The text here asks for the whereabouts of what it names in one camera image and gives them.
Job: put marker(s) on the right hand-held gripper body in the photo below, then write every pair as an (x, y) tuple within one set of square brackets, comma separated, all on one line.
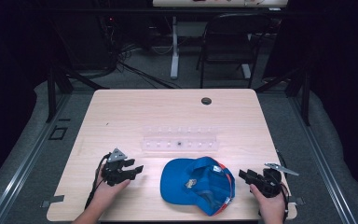
[(268, 182)]

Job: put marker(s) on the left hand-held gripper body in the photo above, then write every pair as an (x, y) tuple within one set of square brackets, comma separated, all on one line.
[(115, 174)]

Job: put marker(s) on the person's left hand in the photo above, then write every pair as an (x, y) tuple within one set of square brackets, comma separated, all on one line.
[(107, 193)]

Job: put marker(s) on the person's right hand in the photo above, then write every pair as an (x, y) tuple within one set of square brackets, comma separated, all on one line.
[(268, 205)]

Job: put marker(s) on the blue baseball cap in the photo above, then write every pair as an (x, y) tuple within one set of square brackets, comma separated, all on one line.
[(195, 186)]

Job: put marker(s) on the clear plastic rack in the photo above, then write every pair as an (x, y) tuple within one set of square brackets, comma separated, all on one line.
[(180, 143)]

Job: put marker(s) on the black metal stand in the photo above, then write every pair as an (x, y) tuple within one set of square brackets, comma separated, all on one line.
[(56, 84), (301, 90)]

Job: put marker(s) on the white desk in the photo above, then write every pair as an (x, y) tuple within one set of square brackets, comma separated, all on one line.
[(175, 46)]

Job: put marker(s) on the black folding chair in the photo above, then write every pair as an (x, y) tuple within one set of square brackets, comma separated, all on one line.
[(230, 40)]

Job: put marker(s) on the grey table bracket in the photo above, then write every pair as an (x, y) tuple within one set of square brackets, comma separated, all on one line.
[(296, 201), (52, 200)]

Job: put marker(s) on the metal floor rail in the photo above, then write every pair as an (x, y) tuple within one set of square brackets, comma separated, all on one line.
[(28, 161), (320, 161)]

